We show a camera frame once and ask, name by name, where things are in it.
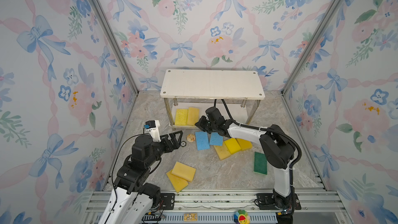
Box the aluminium left corner post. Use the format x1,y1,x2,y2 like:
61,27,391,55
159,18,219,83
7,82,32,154
88,0,138,96

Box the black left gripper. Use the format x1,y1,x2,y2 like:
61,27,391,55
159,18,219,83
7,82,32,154
144,129,181,170

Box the yellow orange-backed sponge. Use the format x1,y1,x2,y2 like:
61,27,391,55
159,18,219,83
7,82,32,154
171,162,196,182

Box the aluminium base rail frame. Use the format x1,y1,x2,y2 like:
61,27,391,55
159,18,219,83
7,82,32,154
79,169,353,224

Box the pale yellow sponge under stack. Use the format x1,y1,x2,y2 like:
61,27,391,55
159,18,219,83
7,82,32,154
214,143,231,160

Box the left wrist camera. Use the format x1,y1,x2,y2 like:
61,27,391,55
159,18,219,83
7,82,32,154
143,120,161,142

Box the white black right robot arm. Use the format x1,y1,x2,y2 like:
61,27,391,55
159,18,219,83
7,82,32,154
195,106,302,214

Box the yellow sponge near shelf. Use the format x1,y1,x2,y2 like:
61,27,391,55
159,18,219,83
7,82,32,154
236,139,252,151

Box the pale yellow sponge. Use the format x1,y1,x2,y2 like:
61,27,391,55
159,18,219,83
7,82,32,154
214,143,231,160
187,107,200,126

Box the bright yellow cellulose sponge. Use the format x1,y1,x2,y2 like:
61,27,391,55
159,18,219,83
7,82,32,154
175,109,189,126

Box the white two-tier metal shelf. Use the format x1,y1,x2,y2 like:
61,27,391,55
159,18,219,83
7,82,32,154
160,69,265,128

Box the bright yellow foam sponge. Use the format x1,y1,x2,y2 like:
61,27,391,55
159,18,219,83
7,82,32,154
224,138,241,155

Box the colourful round toy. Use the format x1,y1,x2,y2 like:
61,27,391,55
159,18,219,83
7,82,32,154
233,209,250,224

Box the aluminium right corner post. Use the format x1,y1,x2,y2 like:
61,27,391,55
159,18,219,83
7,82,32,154
281,0,344,96

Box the aluminium corner post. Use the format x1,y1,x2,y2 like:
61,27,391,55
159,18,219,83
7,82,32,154
88,0,138,96
281,0,344,96

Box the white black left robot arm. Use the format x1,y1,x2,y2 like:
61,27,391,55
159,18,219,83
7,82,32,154
99,131,183,224

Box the left blue sponge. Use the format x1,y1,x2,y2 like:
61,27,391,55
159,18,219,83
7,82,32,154
195,131,210,151

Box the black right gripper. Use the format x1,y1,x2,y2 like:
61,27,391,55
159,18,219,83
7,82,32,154
194,117,218,135

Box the blue sponge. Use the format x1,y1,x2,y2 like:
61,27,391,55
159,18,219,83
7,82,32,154
209,132,223,146
195,131,210,151

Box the small yellow tag board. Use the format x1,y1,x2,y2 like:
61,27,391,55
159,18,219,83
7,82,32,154
183,213,199,222

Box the green scouring sponge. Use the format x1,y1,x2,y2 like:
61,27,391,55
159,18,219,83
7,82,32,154
254,152,267,175

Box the yellow green-backed sponge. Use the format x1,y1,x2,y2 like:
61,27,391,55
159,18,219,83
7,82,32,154
166,171,189,193

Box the right blue sponge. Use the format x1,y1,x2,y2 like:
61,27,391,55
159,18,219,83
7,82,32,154
209,132,223,146

